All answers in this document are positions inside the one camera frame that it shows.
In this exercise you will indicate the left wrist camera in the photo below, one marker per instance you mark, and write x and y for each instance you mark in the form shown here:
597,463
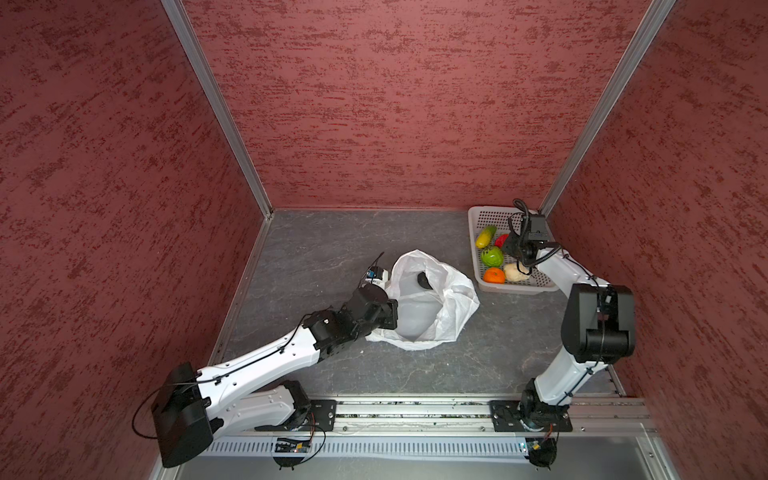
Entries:
378,276

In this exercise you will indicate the aluminium front rail frame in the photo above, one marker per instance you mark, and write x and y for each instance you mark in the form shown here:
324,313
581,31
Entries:
457,427

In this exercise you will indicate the left circuit board under rail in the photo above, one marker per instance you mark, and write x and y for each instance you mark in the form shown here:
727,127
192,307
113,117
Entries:
289,453

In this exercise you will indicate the beige toy fruit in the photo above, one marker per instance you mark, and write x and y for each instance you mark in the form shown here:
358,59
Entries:
516,273

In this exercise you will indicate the right circuit board under rail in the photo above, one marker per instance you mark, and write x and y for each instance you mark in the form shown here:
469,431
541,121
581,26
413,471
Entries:
542,453

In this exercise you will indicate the dark purple toy fruit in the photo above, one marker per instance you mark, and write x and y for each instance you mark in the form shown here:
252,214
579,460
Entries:
423,281

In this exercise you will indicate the aluminium corner post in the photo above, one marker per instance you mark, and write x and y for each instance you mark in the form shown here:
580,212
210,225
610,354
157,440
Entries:
190,43
648,28

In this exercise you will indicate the red toy fruit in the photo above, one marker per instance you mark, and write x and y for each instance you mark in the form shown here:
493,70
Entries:
499,242

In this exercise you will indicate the circuit board under rail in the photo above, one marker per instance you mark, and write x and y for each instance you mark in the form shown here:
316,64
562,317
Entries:
542,453
289,453

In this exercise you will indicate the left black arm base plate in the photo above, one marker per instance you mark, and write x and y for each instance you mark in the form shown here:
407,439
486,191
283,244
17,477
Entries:
318,415

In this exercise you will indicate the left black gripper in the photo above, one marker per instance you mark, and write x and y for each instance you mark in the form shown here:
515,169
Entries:
389,307

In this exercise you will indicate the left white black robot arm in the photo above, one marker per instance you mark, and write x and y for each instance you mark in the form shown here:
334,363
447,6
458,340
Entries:
193,407

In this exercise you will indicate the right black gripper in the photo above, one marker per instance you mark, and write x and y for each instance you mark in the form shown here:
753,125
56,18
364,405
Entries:
507,246

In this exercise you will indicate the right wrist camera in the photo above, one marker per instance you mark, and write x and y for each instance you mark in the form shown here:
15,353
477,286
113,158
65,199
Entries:
533,227

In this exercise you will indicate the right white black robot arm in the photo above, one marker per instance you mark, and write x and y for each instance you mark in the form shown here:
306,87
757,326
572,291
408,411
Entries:
598,329

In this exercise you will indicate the white plastic bag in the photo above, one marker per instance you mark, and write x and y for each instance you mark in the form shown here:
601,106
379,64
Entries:
427,318

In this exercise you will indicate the green toy fruit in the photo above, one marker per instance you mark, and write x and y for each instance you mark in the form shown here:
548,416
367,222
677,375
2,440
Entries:
492,257

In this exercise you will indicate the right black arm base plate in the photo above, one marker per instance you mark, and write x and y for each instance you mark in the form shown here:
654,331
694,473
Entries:
512,416

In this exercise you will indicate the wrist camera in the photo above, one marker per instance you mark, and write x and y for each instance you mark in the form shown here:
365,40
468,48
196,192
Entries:
533,227
378,276

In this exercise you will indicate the orange toy fruit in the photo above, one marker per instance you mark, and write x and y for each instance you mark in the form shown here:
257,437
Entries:
494,275

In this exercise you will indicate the yellow toy lemon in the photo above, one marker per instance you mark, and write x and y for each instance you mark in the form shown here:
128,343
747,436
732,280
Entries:
485,237

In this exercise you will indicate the right aluminium corner post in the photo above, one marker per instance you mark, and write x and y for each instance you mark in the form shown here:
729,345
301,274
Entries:
648,28

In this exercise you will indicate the left aluminium corner post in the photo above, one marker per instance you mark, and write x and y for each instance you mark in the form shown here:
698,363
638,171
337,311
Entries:
190,43

